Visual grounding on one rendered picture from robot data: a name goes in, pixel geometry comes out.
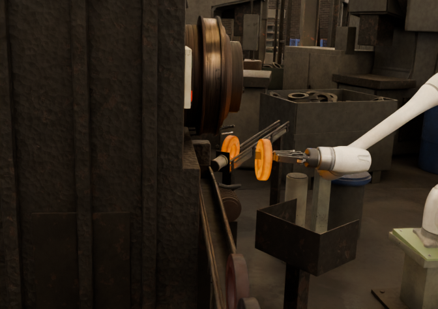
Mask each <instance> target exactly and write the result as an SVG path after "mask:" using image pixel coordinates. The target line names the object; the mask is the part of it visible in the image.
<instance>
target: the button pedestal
mask: <svg viewBox="0 0 438 309"><path fill-rule="evenodd" d="M330 186H331V181H329V180H325V179H323V178H322V177H321V176H320V174H319V173H318V172H317V169H315V172H314V189H313V198H312V215H311V224H310V230H312V231H314V232H316V233H320V234H321V233H324V232H326V231H327V224H328V216H329V201H330Z"/></svg>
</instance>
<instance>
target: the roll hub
mask: <svg viewBox="0 0 438 309"><path fill-rule="evenodd" d="M230 43H231V57H232V83H231V100H230V105H229V112H235V113H237V112H238V111H239V108H240V106H241V100H242V89H243V73H244V70H243V55H242V47H241V44H240V42H230Z"/></svg>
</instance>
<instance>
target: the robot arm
mask: <svg viewBox="0 0 438 309"><path fill-rule="evenodd" d="M437 105H438V73H436V75H434V76H433V77H431V78H430V79H429V80H428V81H427V82H426V83H425V84H424V85H423V86H422V87H421V88H420V89H419V90H418V92H417V93H416V94H415V95H414V96H413V97H412V99H410V101H408V102H407V103H406V104H405V105H404V106H402V107H401V108H400V109H399V110H398V111H396V112H395V113H393V114H392V115H391V116H389V117H388V118H386V119H385V120H384V121H382V122H381V123H379V124H378V125H377V126H375V127H374V128H373V129H371V130H370V131H369V132H367V133H366V134H365V135H363V136H362V137H360V138H359V139H358V140H356V141H354V142H353V143H352V144H350V145H348V146H339V147H318V148H316V149H315V148H307V149H306V150H305V152H304V153H302V152H301V151H297V152H295V150H292V151H273V152H272V160H276V161H277V162H286V163H292V164H300V165H302V164H303V163H304V165H305V166H306V167H307V168H315V169H317V172H318V173H319V174H320V176H321V177H322V178H323V179H325V180H329V181H333V180H336V179H339V178H341V177H343V176H344V175H352V174H355V173H362V172H365V171H368V170H369V168H370V165H371V161H372V160H371V156H370V154H369V152H368V151H367V150H366V149H367V148H369V147H371V146H372V145H373V144H375V143H377V142H378V141H379V140H381V139H383V138H384V137H386V136H387V135H389V134H390V133H392V132H393V131H395V130H396V129H398V128H399V127H401V126H403V125H404V124H405V123H407V122H408V121H410V120H411V119H413V118H414V117H416V116H417V115H420V114H421V113H423V112H425V111H427V110H428V109H430V108H433V107H435V106H437ZM254 158H255V159H257V160H261V151H255V156H254ZM413 233H415V234H416V235H417V237H418V238H419V239H420V240H421V241H422V243H423V246H424V247H426V248H438V184H437V185H436V186H435V187H433V188H432V190H431V191H430V193H429V194H428V196H427V199H426V203H425V206H424V213H423V219H422V228H421V229H418V228H414V229H413Z"/></svg>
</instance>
